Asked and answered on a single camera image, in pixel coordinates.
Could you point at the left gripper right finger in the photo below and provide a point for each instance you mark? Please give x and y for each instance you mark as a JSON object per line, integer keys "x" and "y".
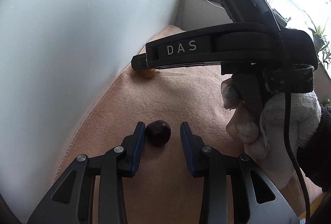
{"x": 235, "y": 188}

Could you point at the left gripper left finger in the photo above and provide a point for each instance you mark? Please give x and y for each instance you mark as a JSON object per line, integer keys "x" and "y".
{"x": 71, "y": 197}

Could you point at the dark plum fruit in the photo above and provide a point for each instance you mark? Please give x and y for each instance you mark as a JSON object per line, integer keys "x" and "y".
{"x": 158, "y": 133}

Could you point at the brown longan fruit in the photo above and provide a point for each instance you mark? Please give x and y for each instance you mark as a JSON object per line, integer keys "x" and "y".
{"x": 147, "y": 73}

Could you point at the white gloved right hand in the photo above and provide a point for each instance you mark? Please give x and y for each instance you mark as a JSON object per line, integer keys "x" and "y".
{"x": 263, "y": 138}

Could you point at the spider plant in pot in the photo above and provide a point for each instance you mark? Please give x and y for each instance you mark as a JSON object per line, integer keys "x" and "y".
{"x": 322, "y": 44}

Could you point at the pink table cloth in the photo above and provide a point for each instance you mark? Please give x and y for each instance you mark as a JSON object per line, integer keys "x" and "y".
{"x": 163, "y": 191}

